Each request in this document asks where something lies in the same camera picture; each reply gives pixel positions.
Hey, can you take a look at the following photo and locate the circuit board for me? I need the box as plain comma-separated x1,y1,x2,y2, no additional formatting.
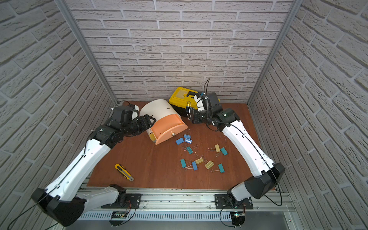
109,211,130,227
230,212,246,228

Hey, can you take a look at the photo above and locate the right circuit board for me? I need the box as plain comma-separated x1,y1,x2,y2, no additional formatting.
230,212,246,228

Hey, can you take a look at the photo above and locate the teal binder clip left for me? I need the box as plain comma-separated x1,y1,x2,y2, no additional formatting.
180,159,187,168

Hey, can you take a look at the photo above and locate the orange top drawer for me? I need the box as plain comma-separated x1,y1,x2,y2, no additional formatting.
151,114,188,145

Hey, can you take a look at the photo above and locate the yellow binder clip small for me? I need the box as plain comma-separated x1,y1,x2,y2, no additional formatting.
195,158,204,165

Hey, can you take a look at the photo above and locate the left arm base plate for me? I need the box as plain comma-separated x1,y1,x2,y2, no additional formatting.
101,193,142,209

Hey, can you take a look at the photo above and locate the blue binder clip left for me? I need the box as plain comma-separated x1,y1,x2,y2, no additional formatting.
175,138,184,145

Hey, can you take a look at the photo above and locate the teal binder clip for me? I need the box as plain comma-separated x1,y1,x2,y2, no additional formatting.
184,145,198,154
216,148,228,157
211,164,225,173
180,159,187,168

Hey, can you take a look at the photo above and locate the teal binder clip upper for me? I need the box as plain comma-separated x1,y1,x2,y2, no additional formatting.
184,145,198,154

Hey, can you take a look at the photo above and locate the aluminium rail frame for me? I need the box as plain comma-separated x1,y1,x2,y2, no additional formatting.
79,189,296,224

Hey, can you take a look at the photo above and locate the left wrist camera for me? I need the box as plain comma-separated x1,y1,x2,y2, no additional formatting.
112,105,139,124

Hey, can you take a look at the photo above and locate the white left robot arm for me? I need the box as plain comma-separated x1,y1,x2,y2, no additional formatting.
31,105,156,227

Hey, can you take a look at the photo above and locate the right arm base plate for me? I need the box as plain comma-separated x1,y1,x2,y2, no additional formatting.
214,194,254,210

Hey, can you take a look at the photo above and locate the teal binder clip lower right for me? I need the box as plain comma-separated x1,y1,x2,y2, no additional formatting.
211,164,225,173

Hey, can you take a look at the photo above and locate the yellow utility knife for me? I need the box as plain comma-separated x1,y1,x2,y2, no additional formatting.
115,164,134,182

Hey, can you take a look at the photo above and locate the round white drawer cabinet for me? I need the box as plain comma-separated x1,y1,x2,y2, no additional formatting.
140,99,179,142

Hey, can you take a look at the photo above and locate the yellow black toolbox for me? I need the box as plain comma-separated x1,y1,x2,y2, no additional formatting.
169,87,220,117

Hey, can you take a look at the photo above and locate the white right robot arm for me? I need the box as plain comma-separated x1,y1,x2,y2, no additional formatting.
188,108,285,207

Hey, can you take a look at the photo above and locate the left circuit board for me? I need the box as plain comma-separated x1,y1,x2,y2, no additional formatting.
109,211,130,227

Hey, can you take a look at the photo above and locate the blue binder clip lower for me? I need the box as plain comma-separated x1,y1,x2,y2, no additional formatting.
185,162,198,171

